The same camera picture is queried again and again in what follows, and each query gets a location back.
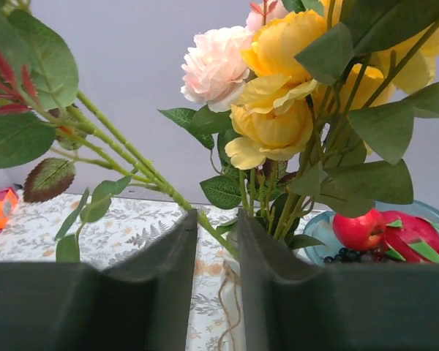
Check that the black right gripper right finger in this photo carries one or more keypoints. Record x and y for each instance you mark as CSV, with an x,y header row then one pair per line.
x,y
289,304

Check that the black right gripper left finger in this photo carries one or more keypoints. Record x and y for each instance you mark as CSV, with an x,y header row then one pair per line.
x,y
141,303

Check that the small pink bud stem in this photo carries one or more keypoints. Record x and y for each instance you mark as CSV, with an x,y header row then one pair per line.
x,y
40,103

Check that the yellow rose stem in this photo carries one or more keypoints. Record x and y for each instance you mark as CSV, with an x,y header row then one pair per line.
x,y
329,113

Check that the pink rose stem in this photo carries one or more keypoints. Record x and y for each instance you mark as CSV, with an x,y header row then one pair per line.
x,y
214,76

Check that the white ribbed ceramic vase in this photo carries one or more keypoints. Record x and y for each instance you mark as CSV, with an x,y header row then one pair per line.
x,y
232,263

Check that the teal plastic fruit basket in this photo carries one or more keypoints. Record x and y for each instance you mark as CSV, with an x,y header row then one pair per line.
x,y
319,227

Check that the dark purple grape bunch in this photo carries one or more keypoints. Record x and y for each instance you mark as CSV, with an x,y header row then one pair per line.
x,y
346,255

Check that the red apple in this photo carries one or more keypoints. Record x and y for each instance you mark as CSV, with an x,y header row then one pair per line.
x,y
361,233

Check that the floral patterned table mat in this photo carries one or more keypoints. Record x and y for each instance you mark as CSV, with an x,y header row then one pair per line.
x,y
129,226

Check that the pink dragon fruit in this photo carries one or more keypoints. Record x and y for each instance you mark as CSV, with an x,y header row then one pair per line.
x,y
409,238

